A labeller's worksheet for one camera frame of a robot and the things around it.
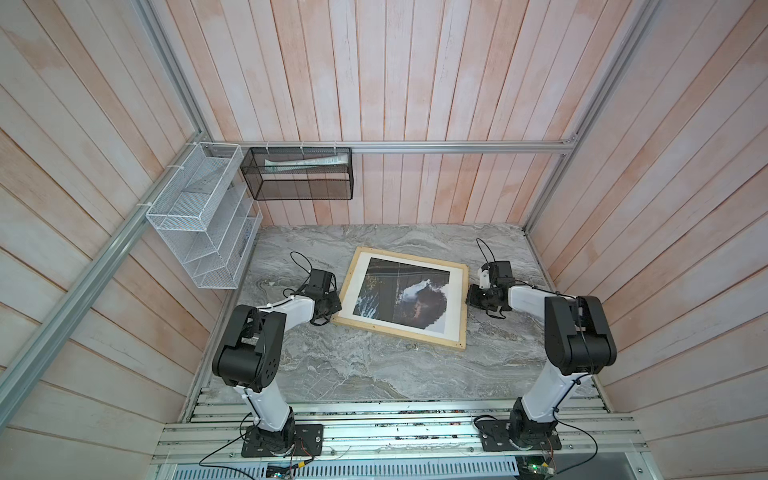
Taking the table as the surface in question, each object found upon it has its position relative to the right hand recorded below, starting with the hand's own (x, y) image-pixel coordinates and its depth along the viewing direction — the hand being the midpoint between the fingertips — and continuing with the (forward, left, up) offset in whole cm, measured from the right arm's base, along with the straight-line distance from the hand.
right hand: (467, 296), depth 101 cm
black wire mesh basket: (+22, +55, +34) cm, 69 cm away
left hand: (-6, +45, +1) cm, 46 cm away
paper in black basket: (+23, +63, +36) cm, 76 cm away
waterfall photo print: (0, +22, +1) cm, 22 cm away
